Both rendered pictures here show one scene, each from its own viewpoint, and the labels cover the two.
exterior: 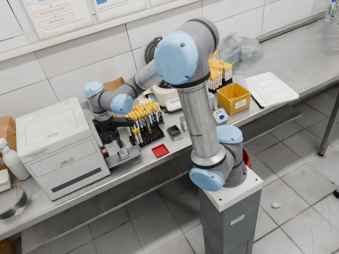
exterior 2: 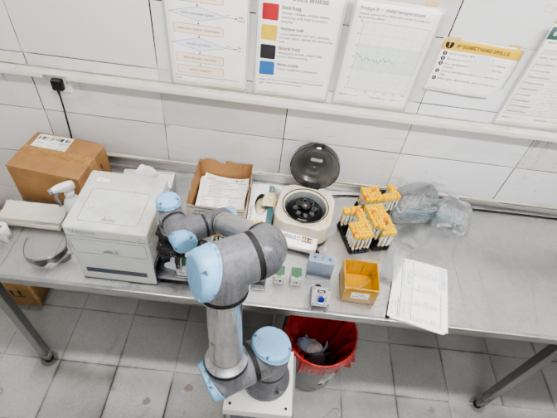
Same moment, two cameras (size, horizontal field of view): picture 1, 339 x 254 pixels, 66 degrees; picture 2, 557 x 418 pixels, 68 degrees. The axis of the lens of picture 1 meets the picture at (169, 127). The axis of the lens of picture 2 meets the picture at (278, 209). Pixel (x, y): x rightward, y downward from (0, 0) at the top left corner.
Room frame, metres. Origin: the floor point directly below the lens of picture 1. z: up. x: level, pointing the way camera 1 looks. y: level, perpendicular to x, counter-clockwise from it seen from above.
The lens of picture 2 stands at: (0.19, -0.32, 2.25)
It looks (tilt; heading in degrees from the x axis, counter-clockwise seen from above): 47 degrees down; 18
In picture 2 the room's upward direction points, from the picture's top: 8 degrees clockwise
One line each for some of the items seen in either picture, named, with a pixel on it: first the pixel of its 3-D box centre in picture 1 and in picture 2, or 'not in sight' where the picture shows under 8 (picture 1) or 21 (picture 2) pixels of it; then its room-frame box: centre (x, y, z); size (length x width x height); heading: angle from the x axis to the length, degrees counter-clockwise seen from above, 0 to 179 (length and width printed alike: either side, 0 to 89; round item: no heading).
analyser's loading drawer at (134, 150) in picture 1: (119, 155); (176, 270); (0.88, 0.26, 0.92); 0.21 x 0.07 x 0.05; 110
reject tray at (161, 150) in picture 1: (160, 150); not in sight; (0.90, 0.07, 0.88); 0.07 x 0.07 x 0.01; 20
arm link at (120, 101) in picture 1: (119, 100); (185, 231); (0.83, 0.17, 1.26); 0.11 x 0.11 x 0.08; 52
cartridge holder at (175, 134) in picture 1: (174, 131); (259, 278); (1.01, -0.02, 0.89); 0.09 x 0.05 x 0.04; 18
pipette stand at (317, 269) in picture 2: (205, 104); (320, 265); (1.15, -0.22, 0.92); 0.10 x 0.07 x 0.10; 105
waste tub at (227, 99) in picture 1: (233, 99); (358, 281); (1.15, -0.38, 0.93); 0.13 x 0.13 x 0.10; 19
